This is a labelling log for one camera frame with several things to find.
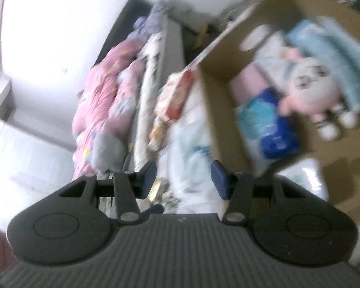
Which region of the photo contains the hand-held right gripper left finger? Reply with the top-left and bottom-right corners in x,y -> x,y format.
58,160 -> 157,224

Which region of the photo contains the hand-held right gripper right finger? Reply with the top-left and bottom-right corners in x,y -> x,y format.
210,160 -> 309,225

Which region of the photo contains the large cardboard box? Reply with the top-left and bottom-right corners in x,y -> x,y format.
184,0 -> 360,231

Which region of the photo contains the blue and white soft pack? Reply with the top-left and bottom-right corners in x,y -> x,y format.
235,85 -> 302,176

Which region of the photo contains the pink foam pad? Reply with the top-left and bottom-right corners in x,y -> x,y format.
229,66 -> 270,108

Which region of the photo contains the white and teal packet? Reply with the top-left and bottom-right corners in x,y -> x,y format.
253,33 -> 294,78

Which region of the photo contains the pink plush toy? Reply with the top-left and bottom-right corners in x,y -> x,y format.
277,46 -> 357,141

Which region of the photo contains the white plastic bag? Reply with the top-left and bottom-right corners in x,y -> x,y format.
169,120 -> 219,204

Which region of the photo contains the green floral cloth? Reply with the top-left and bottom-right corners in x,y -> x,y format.
162,192 -> 183,213

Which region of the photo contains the red and white snack bag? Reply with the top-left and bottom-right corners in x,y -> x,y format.
154,70 -> 197,120

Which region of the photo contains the pink quilt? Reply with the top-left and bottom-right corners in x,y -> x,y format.
72,40 -> 144,180

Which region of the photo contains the white quilted blanket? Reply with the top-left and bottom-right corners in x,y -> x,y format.
133,31 -> 183,171

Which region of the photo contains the grey bed sheet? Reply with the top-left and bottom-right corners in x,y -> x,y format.
160,18 -> 188,78

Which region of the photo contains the purple clothes pile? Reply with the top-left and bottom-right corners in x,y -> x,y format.
127,0 -> 171,47

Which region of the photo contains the dark headboard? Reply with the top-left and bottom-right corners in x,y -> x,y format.
93,0 -> 222,66

